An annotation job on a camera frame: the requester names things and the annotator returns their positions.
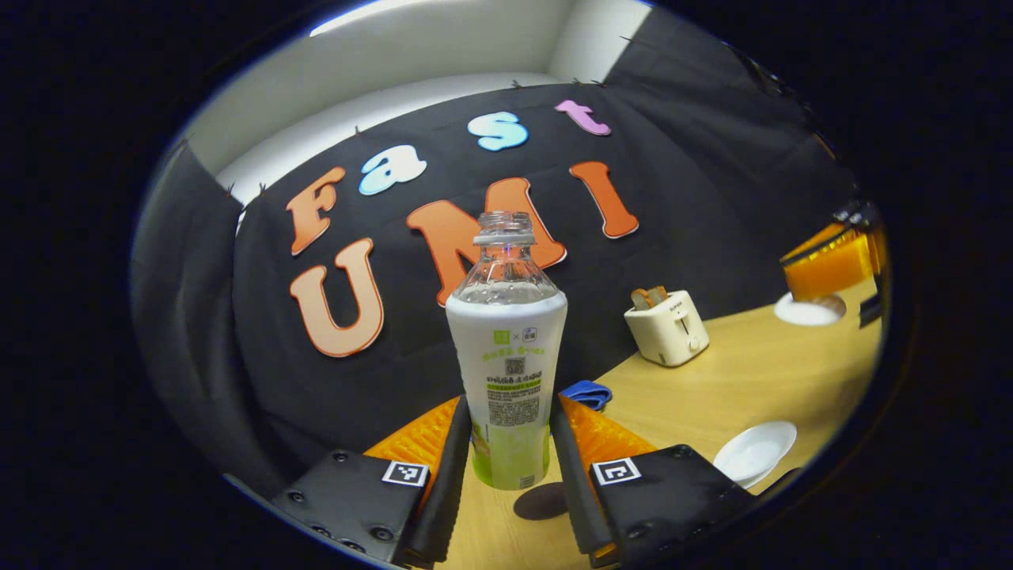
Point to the white teacup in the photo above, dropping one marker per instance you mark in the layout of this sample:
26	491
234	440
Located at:
756	451

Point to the brown toast slice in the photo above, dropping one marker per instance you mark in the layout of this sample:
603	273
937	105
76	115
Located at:
641	299
658	295

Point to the blue towel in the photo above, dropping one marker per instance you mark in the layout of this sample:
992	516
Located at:
589	393

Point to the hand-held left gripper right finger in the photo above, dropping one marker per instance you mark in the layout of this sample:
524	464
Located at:
571	483

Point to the dark brown round coaster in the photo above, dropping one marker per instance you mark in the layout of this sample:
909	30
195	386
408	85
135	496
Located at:
542	503

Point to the clear water bottle white label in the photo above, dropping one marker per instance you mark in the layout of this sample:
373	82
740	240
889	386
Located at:
506	348

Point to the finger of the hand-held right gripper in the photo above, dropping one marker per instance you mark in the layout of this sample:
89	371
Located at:
870	310
827	261

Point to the white teacup lid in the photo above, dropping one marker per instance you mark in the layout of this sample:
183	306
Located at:
807	311

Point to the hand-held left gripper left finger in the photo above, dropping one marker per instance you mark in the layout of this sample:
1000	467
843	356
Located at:
451	475

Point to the cream toaster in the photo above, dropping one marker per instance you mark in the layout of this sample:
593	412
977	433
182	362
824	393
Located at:
669	332

